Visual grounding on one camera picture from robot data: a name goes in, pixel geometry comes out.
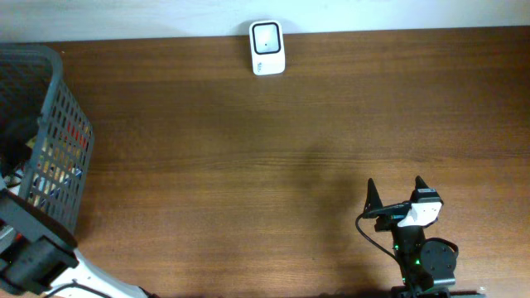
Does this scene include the grey plastic basket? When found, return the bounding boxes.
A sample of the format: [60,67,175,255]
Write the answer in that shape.
[1,44,94,232]

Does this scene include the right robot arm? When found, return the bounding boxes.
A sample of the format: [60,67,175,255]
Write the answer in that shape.
[358,176,459,297]

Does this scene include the white barcode scanner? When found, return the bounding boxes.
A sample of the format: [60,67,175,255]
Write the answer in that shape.
[248,20,286,76]

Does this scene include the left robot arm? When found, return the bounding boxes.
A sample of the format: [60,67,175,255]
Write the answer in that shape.
[1,177,154,298]

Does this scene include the items inside basket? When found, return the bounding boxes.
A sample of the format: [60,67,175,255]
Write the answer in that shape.
[16,119,90,208]

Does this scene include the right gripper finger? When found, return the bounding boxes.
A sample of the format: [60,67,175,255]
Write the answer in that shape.
[363,178,383,218]
[410,175,430,202]

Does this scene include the left black cable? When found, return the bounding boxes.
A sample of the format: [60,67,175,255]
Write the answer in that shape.
[41,279,113,298]

